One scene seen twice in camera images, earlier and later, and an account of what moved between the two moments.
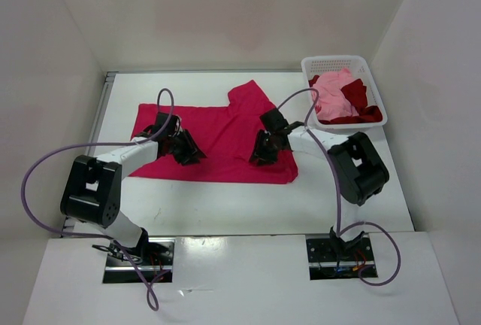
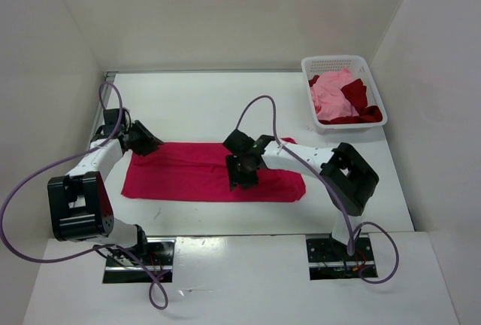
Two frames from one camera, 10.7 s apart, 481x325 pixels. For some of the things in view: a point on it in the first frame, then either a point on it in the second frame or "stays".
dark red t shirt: [357, 92] stays
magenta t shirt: [224, 135] → [197, 172]
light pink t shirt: [328, 93] stays
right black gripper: [265, 158] → [234, 174]
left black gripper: [192, 150] → [149, 143]
